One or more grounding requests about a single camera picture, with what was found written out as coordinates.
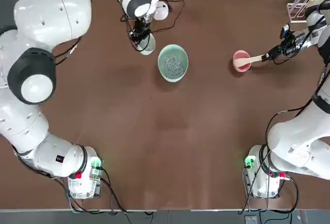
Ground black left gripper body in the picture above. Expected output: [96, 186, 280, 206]
[131, 19, 152, 37]

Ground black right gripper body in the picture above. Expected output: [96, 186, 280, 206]
[279, 31, 302, 55]

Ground small green bowl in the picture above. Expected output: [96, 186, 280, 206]
[138, 33, 157, 56]

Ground light wooden spoon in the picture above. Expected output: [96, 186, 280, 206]
[238, 54, 266, 68]

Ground clear glass beads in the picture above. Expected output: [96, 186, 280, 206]
[162, 55, 184, 76]

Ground pink bowl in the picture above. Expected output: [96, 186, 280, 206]
[233, 50, 252, 73]

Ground large green bowl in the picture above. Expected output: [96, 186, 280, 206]
[157, 44, 189, 83]

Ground white wire cup rack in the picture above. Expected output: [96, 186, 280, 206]
[286, 0, 323, 23]

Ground black lamp cable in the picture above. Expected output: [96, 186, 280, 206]
[120, 0, 185, 34]

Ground black right base cable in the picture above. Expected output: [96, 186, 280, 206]
[283, 176, 300, 214]

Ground black base cable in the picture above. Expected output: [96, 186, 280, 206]
[97, 166, 129, 214]
[283, 176, 300, 214]

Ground black left base cable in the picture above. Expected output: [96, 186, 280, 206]
[97, 166, 129, 214]

